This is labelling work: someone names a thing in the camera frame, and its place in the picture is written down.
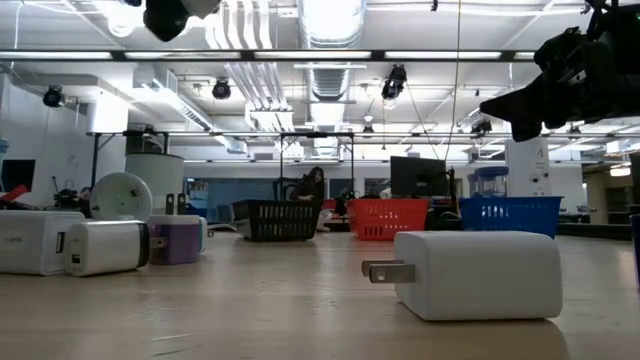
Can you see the long ceiling light bar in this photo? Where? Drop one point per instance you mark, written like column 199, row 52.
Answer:
column 380, row 55

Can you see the white charger with black end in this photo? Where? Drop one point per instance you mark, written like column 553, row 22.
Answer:
column 105, row 248
column 165, row 20

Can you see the purple and white wall charger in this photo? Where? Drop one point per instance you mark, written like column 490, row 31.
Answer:
column 175, row 242

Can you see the blue plastic basket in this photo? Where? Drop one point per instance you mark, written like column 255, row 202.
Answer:
column 510, row 215

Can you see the teal wall charger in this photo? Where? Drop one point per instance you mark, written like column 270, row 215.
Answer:
column 202, row 235

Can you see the red plastic basket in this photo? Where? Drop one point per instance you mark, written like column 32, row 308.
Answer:
column 390, row 217

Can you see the black background rig frame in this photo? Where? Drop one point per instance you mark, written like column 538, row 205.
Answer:
column 317, row 134

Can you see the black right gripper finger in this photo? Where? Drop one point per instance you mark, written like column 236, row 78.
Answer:
column 525, row 102
column 527, row 131

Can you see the black wall screen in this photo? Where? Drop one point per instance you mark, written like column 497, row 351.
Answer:
column 17, row 175

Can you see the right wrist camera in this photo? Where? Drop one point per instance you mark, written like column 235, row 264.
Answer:
column 560, row 50

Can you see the blue capped sand hourglass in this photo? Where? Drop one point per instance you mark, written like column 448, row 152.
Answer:
column 492, row 182
column 3, row 145

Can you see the black monitor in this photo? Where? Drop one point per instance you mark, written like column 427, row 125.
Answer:
column 417, row 177

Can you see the black ceiling spotlight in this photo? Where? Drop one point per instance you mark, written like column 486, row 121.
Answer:
column 395, row 82
column 480, row 127
column 221, row 89
column 52, row 96

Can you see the large white wall charger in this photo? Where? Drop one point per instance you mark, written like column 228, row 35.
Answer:
column 475, row 275

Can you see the person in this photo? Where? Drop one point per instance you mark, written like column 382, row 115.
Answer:
column 310, row 187
column 70, row 197

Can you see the white rectangular USB charger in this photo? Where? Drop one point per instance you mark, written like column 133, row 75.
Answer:
column 30, row 245

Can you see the white pillar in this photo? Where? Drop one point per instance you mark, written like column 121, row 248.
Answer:
column 527, row 165

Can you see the white cylindrical desk device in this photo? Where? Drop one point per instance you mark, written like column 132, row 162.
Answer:
column 120, row 197

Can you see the black plastic basket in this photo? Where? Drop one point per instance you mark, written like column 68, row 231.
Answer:
column 277, row 220

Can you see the black aluminium table frame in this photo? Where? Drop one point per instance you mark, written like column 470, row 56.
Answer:
column 595, row 231

